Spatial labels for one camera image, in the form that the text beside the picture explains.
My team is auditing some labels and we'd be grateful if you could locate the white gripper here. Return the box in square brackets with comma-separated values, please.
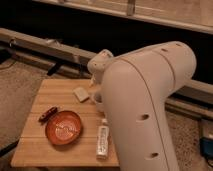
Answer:
[87, 49, 114, 86]

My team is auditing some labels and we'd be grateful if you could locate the translucent white cup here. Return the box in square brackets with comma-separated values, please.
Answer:
[92, 91, 104, 112]

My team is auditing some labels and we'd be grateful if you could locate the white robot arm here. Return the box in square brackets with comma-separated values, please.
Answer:
[87, 41, 196, 171]

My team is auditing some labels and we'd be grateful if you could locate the orange ceramic bowl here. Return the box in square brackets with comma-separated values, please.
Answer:
[45, 111, 83, 145]

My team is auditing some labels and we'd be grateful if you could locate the small white block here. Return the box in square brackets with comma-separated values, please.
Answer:
[73, 87, 89, 102]

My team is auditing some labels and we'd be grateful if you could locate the clear plastic bottle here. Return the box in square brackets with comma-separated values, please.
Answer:
[96, 118, 109, 159]

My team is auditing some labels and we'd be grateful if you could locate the wooden table board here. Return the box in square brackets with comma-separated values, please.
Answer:
[11, 79, 119, 167]

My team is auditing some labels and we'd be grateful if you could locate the blue object at right edge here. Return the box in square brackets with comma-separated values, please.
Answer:
[200, 137, 213, 168]

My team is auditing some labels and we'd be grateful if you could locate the grey metal rail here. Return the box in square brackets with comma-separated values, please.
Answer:
[0, 27, 213, 118]

